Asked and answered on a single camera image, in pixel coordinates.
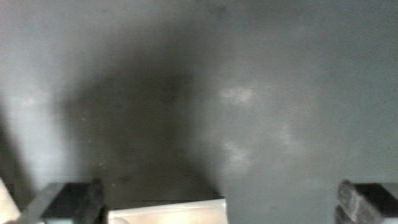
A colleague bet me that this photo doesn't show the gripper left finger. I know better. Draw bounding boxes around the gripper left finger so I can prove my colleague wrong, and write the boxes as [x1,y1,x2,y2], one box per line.
[41,179,106,224]

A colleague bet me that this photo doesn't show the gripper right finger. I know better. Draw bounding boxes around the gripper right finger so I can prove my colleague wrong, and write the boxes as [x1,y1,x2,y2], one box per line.
[334,180,398,224]

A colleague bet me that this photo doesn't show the white drawer tray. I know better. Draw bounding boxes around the white drawer tray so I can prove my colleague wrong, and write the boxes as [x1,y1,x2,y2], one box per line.
[0,0,398,224]

